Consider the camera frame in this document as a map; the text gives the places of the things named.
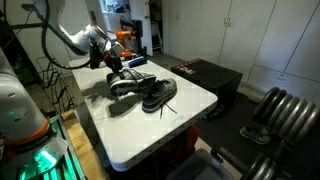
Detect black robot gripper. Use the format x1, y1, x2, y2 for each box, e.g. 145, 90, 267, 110
89, 41, 124, 74

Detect grey running shoe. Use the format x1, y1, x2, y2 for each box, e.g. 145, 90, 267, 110
106, 69, 156, 96
142, 78, 177, 113

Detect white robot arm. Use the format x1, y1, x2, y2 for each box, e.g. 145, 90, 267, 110
0, 0, 122, 180

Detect grey shoe on floor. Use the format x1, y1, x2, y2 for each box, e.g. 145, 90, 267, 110
239, 126, 271, 145

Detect blue brush on table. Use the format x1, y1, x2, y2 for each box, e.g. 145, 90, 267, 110
128, 57, 147, 68

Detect orange power tool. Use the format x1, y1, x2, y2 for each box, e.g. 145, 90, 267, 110
115, 29, 137, 58

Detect white folding table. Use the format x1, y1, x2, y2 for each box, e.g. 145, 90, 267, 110
72, 61, 217, 172

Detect wooden bench plank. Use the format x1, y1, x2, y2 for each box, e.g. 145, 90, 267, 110
61, 110, 109, 180

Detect black plyo box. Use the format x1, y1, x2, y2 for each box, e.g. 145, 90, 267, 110
171, 58, 243, 120

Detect clear plastic storage bin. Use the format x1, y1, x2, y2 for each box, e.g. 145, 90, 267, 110
166, 149, 234, 180

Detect white cabinet doors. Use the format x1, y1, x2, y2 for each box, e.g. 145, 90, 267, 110
162, 0, 320, 102

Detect black wire rack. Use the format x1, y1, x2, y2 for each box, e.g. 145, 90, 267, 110
36, 57, 77, 114

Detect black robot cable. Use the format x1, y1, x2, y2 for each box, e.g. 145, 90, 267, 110
39, 0, 93, 70

